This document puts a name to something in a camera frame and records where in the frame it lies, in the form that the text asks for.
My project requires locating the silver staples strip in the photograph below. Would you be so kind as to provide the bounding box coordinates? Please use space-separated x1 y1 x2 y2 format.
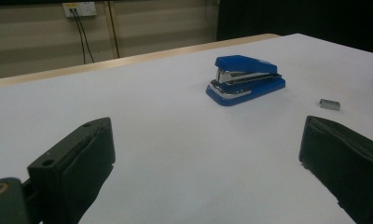
318 98 341 112

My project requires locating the white table cover sheet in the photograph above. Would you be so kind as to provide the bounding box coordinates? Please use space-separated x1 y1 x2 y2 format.
0 33 373 224

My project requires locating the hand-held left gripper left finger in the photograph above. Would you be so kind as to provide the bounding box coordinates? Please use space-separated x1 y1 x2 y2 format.
27 117 117 224

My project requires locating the blue stapler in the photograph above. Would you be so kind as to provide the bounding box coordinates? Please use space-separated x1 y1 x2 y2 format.
205 54 286 107

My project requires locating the black socket cable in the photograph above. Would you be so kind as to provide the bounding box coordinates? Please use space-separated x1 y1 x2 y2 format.
74 8 95 63
70 8 87 65

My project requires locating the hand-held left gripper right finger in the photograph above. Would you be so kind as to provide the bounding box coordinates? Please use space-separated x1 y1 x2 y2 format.
298 115 373 224

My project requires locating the thin black wall cable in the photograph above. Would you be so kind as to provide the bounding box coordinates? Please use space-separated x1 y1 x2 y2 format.
107 0 120 60

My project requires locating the white wall socket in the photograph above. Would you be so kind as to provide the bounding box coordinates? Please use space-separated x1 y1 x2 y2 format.
62 1 98 18

